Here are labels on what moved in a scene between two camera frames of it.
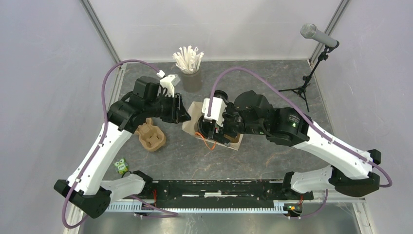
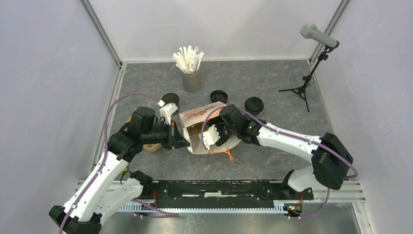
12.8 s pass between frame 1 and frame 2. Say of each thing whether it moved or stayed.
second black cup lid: stayed
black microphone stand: stayed
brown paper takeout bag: moved
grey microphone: stayed
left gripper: moved
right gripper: stayed
